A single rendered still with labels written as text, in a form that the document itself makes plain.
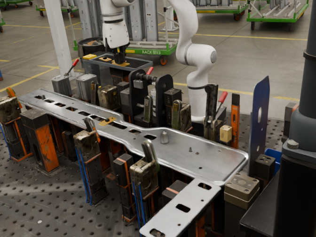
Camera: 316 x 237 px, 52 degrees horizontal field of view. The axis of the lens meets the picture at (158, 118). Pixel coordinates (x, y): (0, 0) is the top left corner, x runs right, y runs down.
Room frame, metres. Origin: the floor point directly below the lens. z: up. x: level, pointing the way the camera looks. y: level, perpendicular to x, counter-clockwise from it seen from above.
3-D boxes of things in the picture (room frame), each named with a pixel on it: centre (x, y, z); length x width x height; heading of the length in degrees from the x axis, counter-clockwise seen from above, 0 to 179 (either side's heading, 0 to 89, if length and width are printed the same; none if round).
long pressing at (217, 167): (1.35, 0.25, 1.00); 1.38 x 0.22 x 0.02; 48
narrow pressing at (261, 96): (0.85, -0.30, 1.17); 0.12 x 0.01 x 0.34; 138
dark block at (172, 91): (1.35, -0.08, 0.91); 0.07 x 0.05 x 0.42; 138
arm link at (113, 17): (1.33, 0.14, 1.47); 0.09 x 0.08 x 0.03; 130
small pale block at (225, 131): (1.07, -0.25, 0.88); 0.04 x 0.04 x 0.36; 48
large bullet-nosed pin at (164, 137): (1.12, -0.02, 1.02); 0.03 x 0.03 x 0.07
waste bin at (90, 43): (4.26, 0.72, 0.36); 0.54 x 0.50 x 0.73; 147
